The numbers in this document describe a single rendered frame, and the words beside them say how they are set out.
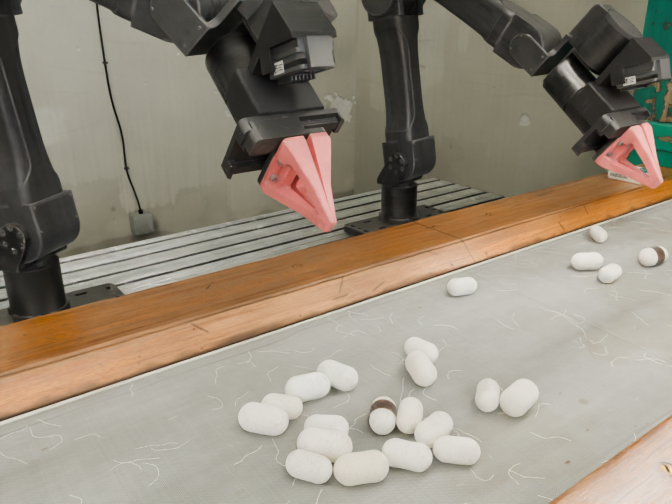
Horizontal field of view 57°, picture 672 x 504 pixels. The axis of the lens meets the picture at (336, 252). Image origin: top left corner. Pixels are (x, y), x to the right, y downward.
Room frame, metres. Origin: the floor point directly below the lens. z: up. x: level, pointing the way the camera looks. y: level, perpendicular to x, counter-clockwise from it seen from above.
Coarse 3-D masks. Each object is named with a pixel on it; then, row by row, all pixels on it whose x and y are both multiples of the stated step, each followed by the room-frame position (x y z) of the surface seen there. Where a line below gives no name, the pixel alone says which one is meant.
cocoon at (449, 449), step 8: (440, 440) 0.34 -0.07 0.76; (448, 440) 0.34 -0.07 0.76; (456, 440) 0.34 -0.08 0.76; (464, 440) 0.34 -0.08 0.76; (472, 440) 0.34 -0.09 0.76; (440, 448) 0.33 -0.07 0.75; (448, 448) 0.33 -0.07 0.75; (456, 448) 0.33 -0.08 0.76; (464, 448) 0.33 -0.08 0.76; (472, 448) 0.33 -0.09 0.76; (440, 456) 0.33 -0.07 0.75; (448, 456) 0.33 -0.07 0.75; (456, 456) 0.33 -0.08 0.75; (464, 456) 0.33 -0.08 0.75; (472, 456) 0.33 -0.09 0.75; (464, 464) 0.33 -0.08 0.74
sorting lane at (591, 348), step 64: (512, 256) 0.71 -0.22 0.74; (320, 320) 0.54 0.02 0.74; (384, 320) 0.54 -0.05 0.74; (448, 320) 0.54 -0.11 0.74; (512, 320) 0.54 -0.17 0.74; (576, 320) 0.54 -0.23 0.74; (640, 320) 0.54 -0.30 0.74; (128, 384) 0.43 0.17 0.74; (192, 384) 0.43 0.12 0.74; (256, 384) 0.43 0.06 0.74; (384, 384) 0.43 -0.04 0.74; (448, 384) 0.43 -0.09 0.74; (576, 384) 0.43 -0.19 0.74; (640, 384) 0.43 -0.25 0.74; (0, 448) 0.35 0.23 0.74; (64, 448) 0.35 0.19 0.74; (128, 448) 0.35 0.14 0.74; (192, 448) 0.35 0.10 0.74; (256, 448) 0.35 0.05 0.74; (512, 448) 0.35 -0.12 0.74; (576, 448) 0.35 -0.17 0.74
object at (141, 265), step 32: (448, 192) 1.27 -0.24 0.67; (480, 192) 1.27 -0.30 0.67; (224, 224) 1.05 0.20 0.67; (256, 224) 1.05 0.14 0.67; (288, 224) 1.05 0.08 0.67; (96, 256) 0.89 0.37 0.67; (128, 256) 0.89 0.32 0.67; (160, 256) 0.89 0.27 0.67; (192, 256) 0.89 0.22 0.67; (224, 256) 0.89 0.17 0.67; (256, 256) 0.90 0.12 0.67; (0, 288) 0.78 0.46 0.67; (64, 288) 0.77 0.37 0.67; (128, 288) 0.77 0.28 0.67
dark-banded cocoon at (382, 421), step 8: (376, 400) 0.38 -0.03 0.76; (392, 400) 0.38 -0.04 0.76; (376, 416) 0.36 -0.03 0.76; (384, 416) 0.36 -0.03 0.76; (392, 416) 0.37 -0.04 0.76; (376, 424) 0.36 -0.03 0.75; (384, 424) 0.36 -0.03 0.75; (392, 424) 0.36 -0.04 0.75; (376, 432) 0.36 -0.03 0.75; (384, 432) 0.36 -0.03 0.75
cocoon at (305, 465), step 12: (288, 456) 0.32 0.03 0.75; (300, 456) 0.32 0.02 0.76; (312, 456) 0.32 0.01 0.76; (324, 456) 0.32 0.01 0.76; (288, 468) 0.32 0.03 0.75; (300, 468) 0.32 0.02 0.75; (312, 468) 0.31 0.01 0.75; (324, 468) 0.31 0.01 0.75; (312, 480) 0.31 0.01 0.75; (324, 480) 0.31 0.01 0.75
